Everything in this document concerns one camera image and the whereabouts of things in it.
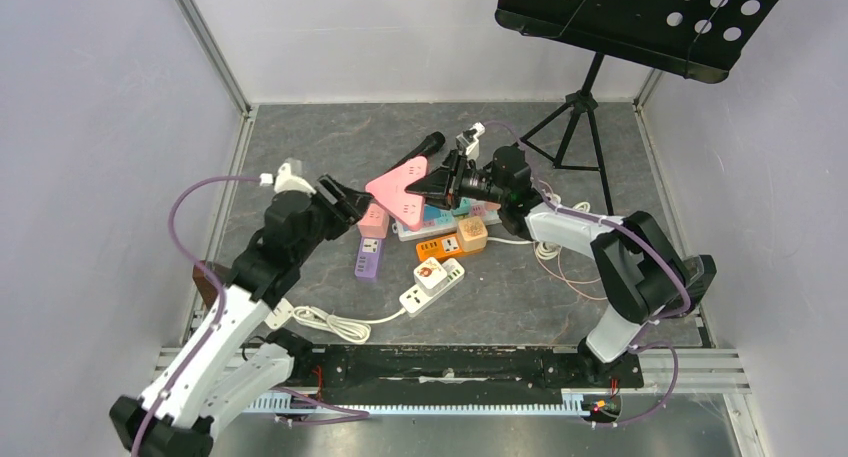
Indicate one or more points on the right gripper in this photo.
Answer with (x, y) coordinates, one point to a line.
(454, 183)

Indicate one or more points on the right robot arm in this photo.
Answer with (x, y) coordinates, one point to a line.
(643, 277)

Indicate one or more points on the white cube socket adapter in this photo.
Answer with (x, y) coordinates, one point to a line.
(431, 277)

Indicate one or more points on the right metronome black base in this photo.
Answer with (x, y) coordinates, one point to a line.
(701, 271)

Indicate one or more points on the white small power strip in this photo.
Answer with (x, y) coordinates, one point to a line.
(414, 301)

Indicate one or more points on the white square adapter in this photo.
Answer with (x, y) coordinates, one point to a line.
(280, 315)

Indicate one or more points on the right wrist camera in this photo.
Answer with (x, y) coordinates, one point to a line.
(468, 141)

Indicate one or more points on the white cord small strip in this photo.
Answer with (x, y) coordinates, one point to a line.
(354, 331)

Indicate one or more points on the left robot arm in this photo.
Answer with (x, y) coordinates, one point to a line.
(186, 408)

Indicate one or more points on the purple power strip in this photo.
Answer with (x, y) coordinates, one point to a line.
(368, 259)

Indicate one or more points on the black microphone orange end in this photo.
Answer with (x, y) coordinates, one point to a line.
(429, 146)

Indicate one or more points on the teal usb charger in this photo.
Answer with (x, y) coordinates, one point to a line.
(464, 208)

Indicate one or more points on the pink triangular socket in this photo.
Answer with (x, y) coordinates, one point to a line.
(389, 191)

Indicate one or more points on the white multicolour power strip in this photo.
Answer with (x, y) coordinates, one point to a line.
(437, 222)

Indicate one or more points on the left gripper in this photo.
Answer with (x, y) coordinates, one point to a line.
(349, 207)

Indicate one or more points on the left metronome brown base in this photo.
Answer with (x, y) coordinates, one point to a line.
(205, 288)

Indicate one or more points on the orange power strip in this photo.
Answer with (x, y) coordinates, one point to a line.
(440, 248)

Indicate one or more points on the pink cube socket adapter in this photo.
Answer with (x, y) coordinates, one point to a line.
(374, 223)

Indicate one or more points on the tan cube socket adapter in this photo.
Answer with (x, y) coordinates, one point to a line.
(472, 234)

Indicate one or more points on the black music stand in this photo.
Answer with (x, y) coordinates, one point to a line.
(698, 40)

